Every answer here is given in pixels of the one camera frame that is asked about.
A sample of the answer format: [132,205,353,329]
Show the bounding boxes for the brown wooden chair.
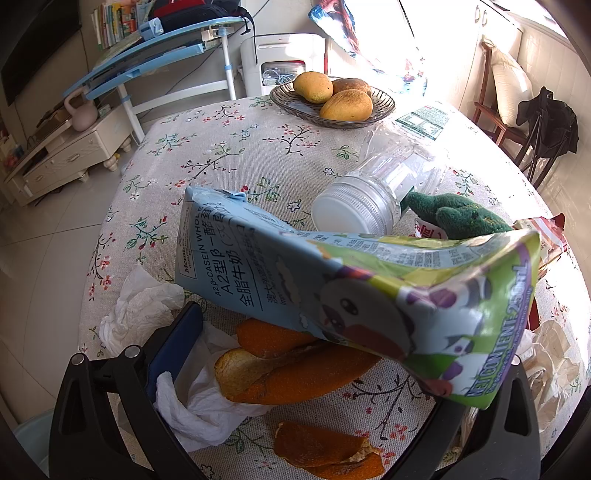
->
[472,39,527,158]

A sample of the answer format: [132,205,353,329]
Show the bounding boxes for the colourful printed hanging cloth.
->
[308,0,430,95]

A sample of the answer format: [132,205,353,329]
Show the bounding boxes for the navy red backpack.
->
[150,0,252,33]

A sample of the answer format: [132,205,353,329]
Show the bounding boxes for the white tissue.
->
[98,268,185,358]
[154,320,273,453]

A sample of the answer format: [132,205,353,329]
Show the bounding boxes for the brown cardboard box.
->
[37,108,70,134]

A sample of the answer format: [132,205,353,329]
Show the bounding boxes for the red white snack wrapper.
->
[413,213,568,331]

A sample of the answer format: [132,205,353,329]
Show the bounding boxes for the large curled orange peel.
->
[215,344,382,405]

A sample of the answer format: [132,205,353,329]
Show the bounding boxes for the pink kettlebell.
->
[63,88,99,132]

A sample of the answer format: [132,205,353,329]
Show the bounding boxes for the green plush toy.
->
[405,191,514,241]

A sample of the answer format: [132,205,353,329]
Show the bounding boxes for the white pillow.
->
[490,46,535,127]

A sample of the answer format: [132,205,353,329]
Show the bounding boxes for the crumpled clear plastic wrapper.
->
[522,318,583,444]

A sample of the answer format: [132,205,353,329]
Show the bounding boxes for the row of books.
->
[90,0,155,49]

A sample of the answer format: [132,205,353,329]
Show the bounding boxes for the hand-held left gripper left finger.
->
[48,302,205,480]

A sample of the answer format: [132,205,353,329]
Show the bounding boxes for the brown spotted mango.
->
[331,78,372,100]

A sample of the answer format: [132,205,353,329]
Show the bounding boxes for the pale teal waste bin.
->
[11,408,56,476]

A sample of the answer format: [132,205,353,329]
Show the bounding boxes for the blue white study desk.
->
[62,16,250,144]

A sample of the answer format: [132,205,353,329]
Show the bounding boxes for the black folding stand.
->
[515,124,561,190]

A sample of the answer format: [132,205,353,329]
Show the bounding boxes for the flat orange peel piece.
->
[272,421,386,479]

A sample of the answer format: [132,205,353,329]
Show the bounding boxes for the white floor appliance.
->
[239,34,328,100]

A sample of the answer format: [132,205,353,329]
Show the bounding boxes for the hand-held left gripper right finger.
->
[392,356,542,480]

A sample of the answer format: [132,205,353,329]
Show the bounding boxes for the blue green milk carton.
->
[174,185,541,411]

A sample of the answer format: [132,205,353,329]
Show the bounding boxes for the small orange peel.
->
[236,318,324,360]

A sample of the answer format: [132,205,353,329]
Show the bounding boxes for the cream television cabinet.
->
[4,104,134,206]

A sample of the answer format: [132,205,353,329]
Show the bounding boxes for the large yellow mango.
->
[320,89,374,121]

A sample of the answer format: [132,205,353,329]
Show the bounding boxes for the black television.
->
[0,0,83,107]

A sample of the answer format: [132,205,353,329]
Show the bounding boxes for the clear plastic bottle white cap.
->
[311,102,453,236]

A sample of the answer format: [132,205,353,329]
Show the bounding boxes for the white cabinet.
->
[455,0,525,121]

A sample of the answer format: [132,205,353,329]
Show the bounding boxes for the black cloth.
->
[516,87,579,158]

